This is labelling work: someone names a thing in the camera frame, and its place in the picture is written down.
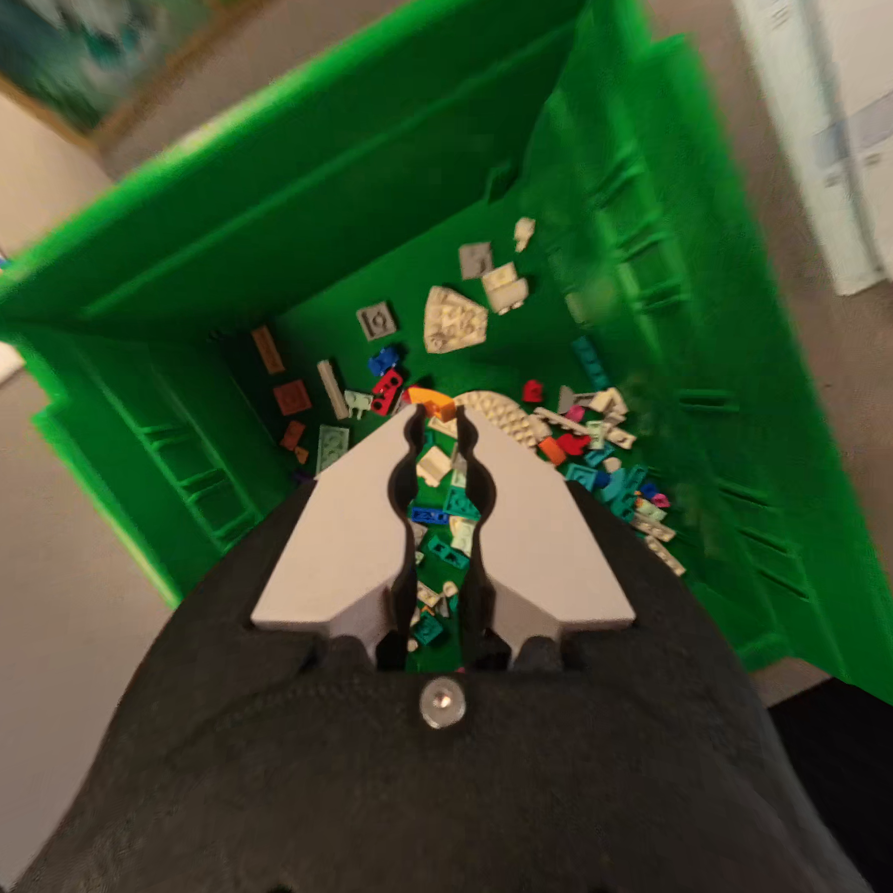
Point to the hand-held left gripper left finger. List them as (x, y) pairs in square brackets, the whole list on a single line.
[(335, 544)]

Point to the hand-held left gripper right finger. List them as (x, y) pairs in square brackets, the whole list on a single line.
[(544, 551)]

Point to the orange curved lego piece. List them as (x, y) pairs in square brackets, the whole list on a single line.
[(432, 400)]

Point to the pile of lego bricks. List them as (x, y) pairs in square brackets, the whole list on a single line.
[(453, 321)]

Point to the green plastic bin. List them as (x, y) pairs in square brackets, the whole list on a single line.
[(314, 174)]

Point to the white panel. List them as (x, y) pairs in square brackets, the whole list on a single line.
[(802, 104)]

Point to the framed wall picture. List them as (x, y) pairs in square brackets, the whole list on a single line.
[(84, 49)]

